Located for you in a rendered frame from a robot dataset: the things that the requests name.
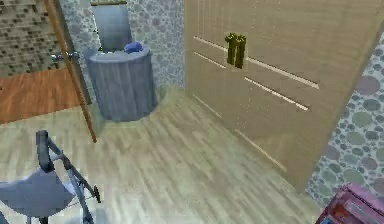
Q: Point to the pink box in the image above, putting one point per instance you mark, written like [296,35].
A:
[353,206]

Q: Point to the brown wooden room door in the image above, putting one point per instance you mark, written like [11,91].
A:
[71,66]

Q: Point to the blue cloth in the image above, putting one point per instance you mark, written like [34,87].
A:
[134,47]

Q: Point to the grey metal frame chair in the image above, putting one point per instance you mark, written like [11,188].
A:
[40,190]

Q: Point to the grey round laundry bin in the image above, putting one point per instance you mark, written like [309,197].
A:
[121,86]

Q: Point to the wooden towel rail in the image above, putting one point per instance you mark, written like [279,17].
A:
[108,2]

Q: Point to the light wooden wardrobe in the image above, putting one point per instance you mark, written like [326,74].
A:
[273,83]

